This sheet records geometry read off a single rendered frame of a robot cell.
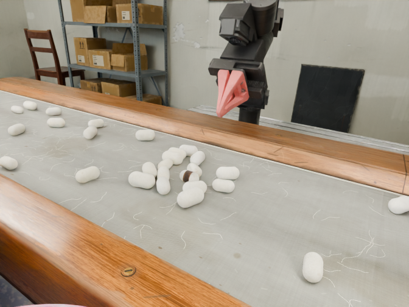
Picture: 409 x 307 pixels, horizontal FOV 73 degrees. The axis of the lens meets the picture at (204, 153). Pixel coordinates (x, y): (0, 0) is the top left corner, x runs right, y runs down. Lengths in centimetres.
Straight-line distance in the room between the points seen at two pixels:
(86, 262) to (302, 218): 24
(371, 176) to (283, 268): 25
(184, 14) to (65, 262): 276
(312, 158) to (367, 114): 190
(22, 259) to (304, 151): 42
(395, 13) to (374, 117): 68
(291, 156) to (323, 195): 10
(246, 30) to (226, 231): 33
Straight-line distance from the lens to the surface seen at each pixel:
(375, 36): 233
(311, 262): 28
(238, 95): 52
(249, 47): 53
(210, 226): 33
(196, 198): 35
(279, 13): 63
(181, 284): 23
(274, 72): 248
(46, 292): 33
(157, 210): 35
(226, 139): 54
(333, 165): 49
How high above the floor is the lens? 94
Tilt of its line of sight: 24 degrees down
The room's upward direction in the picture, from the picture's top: 3 degrees clockwise
